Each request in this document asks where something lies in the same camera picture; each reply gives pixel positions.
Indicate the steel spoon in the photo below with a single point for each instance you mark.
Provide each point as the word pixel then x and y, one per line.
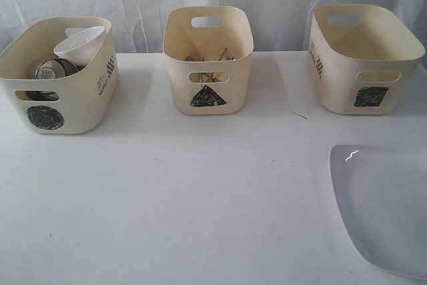
pixel 202 59

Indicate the white square plate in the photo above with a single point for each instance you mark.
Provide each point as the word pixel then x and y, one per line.
pixel 380 192

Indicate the small steel cup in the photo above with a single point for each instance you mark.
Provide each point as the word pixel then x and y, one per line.
pixel 46 69

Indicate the white plastic bowl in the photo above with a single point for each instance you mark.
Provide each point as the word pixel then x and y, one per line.
pixel 81 47

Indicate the cream bin square mark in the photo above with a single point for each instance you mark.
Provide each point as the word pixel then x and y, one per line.
pixel 361 57

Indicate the wooden chopstick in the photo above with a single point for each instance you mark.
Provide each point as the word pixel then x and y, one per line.
pixel 222 54

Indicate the cream bin triangle mark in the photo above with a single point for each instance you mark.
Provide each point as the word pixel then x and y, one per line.
pixel 206 31

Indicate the cream bin circle mark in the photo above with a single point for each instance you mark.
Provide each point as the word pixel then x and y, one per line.
pixel 66 105

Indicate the steel bowl black inside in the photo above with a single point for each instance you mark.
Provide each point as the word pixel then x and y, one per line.
pixel 70 69

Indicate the steel table knife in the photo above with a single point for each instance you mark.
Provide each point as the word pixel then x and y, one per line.
pixel 202 77

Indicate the small thin wire scrap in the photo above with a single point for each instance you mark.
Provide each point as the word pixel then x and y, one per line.
pixel 299 115

